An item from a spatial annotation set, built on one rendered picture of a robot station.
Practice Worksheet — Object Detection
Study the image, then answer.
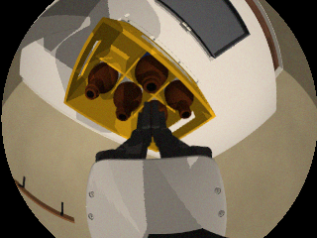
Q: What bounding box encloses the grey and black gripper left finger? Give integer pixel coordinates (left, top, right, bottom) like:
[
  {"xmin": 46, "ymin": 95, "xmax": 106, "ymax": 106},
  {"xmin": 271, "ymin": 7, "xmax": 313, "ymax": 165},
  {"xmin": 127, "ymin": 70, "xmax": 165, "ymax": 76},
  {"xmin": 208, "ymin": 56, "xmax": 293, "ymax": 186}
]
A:
[{"xmin": 95, "ymin": 101, "xmax": 153, "ymax": 162}]

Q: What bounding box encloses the yellow crate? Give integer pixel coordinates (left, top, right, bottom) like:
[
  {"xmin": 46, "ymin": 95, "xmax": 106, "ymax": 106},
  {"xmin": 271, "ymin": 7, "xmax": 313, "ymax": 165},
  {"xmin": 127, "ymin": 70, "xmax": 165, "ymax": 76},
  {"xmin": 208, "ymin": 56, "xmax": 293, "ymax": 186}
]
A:
[{"xmin": 63, "ymin": 17, "xmax": 216, "ymax": 140}]

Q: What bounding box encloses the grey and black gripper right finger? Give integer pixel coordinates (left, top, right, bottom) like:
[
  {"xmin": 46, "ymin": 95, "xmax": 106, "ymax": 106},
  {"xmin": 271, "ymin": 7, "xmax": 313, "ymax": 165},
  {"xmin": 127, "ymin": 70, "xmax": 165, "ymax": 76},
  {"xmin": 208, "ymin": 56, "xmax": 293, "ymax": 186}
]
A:
[{"xmin": 152, "ymin": 101, "xmax": 212, "ymax": 158}]

